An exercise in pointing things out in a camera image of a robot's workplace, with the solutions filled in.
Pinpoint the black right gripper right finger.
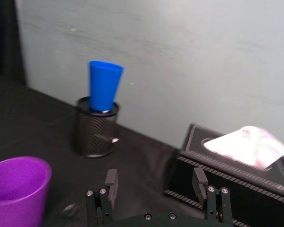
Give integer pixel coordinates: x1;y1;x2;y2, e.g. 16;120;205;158
193;167;234;227

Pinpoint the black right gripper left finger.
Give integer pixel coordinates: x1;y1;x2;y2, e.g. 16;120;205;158
85;168;119;227

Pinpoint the black table cloth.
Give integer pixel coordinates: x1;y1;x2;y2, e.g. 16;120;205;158
0;73;284;227

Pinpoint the black tissue box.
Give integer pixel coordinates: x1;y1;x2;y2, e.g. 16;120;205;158
164;123;284;227

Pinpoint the black mesh pen holder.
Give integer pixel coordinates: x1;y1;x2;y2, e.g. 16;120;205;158
75;96;121;158

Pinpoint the white tissue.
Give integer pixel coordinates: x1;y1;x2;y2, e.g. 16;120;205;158
203;126;284;171

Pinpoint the purple plastic cup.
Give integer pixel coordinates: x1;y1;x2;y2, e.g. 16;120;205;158
0;156;53;227

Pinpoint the blue plastic cup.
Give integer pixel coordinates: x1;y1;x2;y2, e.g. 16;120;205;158
89;61;125;113

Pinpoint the black curtain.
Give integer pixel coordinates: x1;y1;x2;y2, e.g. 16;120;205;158
0;0;27;86

